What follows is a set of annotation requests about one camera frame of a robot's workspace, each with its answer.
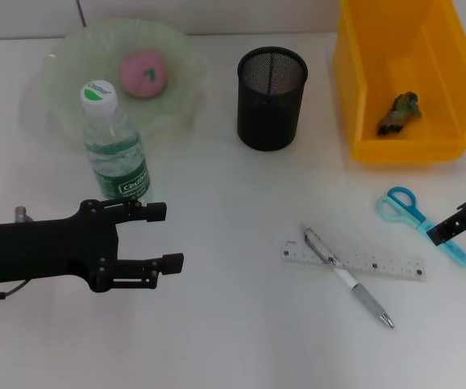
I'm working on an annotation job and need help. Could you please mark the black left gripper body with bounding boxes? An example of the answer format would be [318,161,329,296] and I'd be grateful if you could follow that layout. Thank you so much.
[0,199,120,293]

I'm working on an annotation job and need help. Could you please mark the yellow plastic bin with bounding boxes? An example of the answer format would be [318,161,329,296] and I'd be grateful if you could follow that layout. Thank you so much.
[332,0,466,165]

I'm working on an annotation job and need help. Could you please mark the clear plastic ruler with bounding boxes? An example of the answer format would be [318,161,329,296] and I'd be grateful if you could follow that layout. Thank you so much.
[283,239,427,281]

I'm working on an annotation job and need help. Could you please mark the clear water bottle green label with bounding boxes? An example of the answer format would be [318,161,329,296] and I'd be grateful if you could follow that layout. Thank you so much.
[80,79,152,203]

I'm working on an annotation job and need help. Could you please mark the green plastic wrapper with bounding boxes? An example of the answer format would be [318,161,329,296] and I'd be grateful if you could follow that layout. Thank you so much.
[376,92,423,137]

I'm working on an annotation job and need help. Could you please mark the blue scissors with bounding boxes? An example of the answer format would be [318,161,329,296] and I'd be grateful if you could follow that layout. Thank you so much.
[375,186,466,268]

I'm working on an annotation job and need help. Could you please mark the pink peach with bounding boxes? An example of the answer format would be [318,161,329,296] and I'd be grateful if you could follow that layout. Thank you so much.
[118,49,168,100]

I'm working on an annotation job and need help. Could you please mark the black mesh pen holder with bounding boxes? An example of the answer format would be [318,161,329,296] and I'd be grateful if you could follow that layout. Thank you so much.
[237,46,310,152]

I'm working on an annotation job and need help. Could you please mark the silver white pen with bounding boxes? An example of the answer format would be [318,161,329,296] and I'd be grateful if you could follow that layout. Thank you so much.
[300,224,395,329]

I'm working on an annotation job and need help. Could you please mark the green glass fruit plate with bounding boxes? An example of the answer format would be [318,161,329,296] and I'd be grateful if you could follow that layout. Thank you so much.
[40,18,207,143]

